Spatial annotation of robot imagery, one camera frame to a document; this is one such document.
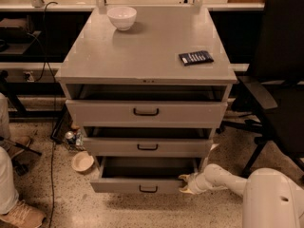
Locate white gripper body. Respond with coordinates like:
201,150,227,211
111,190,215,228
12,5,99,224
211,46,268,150
187,173,210,195

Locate person leg light trousers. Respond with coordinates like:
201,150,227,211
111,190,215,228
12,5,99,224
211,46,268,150
0,93,19,215

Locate grey drawer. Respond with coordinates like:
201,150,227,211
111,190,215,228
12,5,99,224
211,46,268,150
84,138,213,158
66,100,227,128
90,157,201,194

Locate wall power outlet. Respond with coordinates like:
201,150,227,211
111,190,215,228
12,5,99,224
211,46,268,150
24,71,34,82

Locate grey bottom drawer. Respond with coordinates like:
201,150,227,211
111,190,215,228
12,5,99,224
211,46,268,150
90,157,201,194

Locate grey top drawer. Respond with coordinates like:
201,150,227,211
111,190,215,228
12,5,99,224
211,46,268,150
66,100,227,128

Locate white ceramic bowl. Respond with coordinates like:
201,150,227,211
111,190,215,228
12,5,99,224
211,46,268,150
107,7,137,30

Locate grey middle drawer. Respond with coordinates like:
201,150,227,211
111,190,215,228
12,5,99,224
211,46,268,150
84,138,213,158

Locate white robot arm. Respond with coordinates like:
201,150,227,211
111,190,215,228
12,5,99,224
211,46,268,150
179,164,304,228

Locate soda can on floor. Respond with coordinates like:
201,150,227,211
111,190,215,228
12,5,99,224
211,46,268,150
65,131,76,144

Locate black office chair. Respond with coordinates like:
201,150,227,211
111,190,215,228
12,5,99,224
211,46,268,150
221,0,304,177

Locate black power cable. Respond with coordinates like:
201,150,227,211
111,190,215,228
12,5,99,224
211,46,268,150
26,1,59,228

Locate dark blue snack packet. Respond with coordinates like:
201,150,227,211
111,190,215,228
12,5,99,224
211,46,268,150
179,50,214,67

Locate grey drawer cabinet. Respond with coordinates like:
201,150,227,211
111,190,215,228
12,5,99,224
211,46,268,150
55,5,238,182

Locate tan sneaker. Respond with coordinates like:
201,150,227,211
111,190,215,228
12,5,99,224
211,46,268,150
0,200,46,228

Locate beige bowl on floor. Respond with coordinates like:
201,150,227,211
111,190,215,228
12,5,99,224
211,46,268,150
71,151,94,172

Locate clear plastic bottle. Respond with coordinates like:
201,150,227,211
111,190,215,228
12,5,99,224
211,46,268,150
75,129,83,146

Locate black stick on floor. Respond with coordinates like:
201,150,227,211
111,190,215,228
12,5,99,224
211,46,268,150
0,137,42,156

